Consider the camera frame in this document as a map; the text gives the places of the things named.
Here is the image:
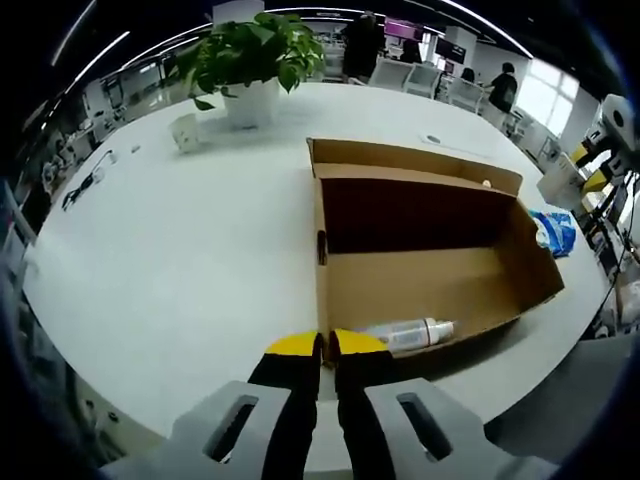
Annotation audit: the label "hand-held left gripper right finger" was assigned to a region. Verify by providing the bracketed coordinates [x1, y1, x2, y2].
[327, 328, 501, 480]

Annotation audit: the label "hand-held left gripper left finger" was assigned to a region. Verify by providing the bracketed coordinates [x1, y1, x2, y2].
[169, 329, 324, 480]

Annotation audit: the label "white packet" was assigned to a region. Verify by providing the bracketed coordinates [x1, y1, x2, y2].
[536, 151, 585, 207]

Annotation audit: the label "blue white soft pack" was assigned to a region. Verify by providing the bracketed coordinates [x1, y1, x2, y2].
[527, 207, 579, 260]

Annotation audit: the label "brown cardboard shoe box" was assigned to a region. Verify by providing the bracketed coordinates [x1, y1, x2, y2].
[305, 136, 567, 372]

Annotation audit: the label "small white card box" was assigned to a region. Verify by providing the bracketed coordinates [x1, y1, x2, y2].
[167, 112, 204, 154]

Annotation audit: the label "clear plastic bottle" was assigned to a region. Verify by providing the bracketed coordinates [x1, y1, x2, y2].
[357, 316, 457, 354]

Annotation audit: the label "bright office window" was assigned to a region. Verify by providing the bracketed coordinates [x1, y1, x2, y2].
[513, 58, 581, 137]

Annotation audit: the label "table socket panel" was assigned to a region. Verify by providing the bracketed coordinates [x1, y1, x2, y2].
[417, 129, 496, 160]

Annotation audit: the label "black display screen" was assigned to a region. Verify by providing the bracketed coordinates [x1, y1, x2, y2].
[436, 38, 467, 60]

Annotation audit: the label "row of white office chairs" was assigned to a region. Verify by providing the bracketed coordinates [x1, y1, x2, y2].
[369, 58, 569, 169]

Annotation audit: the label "grey mesh office chair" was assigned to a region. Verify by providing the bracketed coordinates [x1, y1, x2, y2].
[483, 329, 640, 454]

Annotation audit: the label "purple display screen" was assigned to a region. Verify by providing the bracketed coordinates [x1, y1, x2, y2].
[383, 16, 425, 40]

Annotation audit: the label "green potted plant white pot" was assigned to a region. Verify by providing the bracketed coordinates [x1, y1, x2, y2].
[168, 12, 327, 130]

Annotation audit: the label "curved ceiling light strips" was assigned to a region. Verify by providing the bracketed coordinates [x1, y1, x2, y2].
[49, 0, 531, 76]

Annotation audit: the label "black hanging cable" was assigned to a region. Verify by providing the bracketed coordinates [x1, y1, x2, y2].
[594, 169, 640, 314]

